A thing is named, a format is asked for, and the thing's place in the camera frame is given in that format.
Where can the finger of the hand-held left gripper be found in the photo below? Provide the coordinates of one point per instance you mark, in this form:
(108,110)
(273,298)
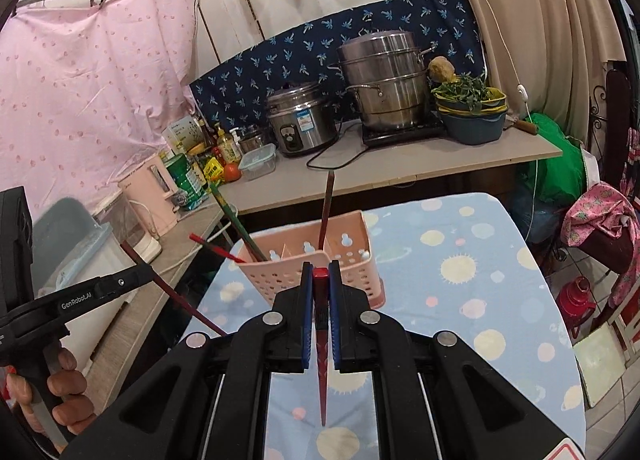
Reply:
(120,282)

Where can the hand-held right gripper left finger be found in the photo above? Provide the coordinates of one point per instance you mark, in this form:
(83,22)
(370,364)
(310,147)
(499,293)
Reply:
(306,320)

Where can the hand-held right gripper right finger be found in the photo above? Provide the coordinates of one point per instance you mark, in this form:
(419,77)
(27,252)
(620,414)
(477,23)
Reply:
(334,320)

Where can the purple chopstick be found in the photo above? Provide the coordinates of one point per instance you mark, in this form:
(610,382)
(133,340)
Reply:
(170,290)

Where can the pink perforated utensil basket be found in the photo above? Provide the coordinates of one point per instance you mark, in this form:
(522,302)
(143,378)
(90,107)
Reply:
(350,260)

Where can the bright red chopstick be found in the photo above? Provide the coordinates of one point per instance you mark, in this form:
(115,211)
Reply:
(322,390)

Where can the thin red chopstick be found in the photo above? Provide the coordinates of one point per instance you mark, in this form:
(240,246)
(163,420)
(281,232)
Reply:
(215,247)

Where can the dark red chopstick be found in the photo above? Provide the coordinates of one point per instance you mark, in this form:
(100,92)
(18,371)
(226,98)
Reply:
(327,210)

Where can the long green chopstick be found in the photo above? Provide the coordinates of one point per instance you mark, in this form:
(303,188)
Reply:
(240,230)

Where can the person's left hand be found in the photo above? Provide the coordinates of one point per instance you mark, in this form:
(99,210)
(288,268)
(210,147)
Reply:
(72,382)

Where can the white small appliance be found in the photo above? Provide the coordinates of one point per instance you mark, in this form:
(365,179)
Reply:
(145,245)

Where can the clear storage bin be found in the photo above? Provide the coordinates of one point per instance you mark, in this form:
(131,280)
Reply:
(75,240)

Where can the pink electric kettle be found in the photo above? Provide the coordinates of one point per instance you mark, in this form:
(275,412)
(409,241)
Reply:
(150,200)

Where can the green tin can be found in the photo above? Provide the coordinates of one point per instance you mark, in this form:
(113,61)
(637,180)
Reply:
(185,180)

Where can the blue planet print tablecloth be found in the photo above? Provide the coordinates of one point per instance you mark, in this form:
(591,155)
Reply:
(475,290)

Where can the yellow packet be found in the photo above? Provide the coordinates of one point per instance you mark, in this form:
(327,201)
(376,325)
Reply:
(212,170)

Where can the red tomato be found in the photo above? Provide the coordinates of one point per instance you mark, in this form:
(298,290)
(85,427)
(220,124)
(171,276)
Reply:
(232,172)

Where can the white carton box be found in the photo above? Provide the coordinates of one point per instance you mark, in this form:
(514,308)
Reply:
(182,133)

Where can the clear food container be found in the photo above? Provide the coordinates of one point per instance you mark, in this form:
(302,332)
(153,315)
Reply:
(257,163)

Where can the dark sauce bottle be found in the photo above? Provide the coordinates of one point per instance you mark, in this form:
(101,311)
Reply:
(205,135)

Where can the yellow pump bottle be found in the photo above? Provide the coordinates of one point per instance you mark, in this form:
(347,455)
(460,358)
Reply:
(229,148)

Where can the wooden kitchen counter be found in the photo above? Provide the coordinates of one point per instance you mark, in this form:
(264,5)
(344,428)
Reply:
(425,163)

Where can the black induction cooktop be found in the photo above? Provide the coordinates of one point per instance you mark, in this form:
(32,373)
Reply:
(382,139)

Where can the steel rice cooker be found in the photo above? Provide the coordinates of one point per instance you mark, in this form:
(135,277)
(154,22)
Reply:
(300,125)

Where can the pink dotted curtain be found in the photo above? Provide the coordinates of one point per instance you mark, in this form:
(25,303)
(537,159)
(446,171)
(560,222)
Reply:
(85,90)

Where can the blue plastic basin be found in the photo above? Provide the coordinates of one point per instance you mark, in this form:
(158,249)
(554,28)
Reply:
(472,128)

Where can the red thermos jug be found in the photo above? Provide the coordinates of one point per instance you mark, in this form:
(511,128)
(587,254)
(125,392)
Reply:
(575,305)

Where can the steel steamer pot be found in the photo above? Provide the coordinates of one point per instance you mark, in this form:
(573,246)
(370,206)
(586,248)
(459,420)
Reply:
(385,80)

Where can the leafy green vegetables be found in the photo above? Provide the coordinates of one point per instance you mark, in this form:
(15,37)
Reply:
(460,88)

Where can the yellow green plastic bowl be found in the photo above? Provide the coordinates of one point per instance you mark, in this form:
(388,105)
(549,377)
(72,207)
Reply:
(495,99)

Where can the green plastic bag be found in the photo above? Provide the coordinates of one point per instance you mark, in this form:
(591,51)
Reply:
(560,165)

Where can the navy leaf print cloth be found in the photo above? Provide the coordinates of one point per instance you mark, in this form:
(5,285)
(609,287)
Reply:
(310,45)

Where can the pink floral cloth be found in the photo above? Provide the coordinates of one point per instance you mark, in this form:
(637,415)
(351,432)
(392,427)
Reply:
(600,215)

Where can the dark wooden chair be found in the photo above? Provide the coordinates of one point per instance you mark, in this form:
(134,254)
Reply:
(617,90)

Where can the beige curtain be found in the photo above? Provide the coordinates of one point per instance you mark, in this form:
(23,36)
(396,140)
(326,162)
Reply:
(540,15)

